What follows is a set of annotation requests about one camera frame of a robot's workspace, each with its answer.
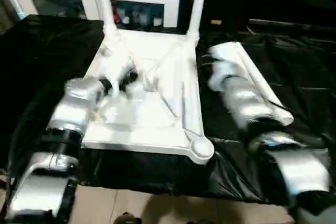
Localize white plastic table top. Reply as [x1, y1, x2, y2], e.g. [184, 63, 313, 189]
[80, 28, 215, 166]

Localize black cloth mat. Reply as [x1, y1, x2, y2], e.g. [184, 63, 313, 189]
[0, 14, 336, 208]

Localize grey curtain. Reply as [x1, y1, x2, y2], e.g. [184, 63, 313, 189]
[0, 0, 17, 36]

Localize dark round robot part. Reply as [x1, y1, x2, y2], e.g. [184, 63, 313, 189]
[116, 211, 144, 224]

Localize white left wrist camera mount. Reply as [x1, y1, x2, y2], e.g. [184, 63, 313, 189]
[99, 58, 138, 100]

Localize dark metal rail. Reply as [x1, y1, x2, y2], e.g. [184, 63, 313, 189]
[248, 18, 336, 30]

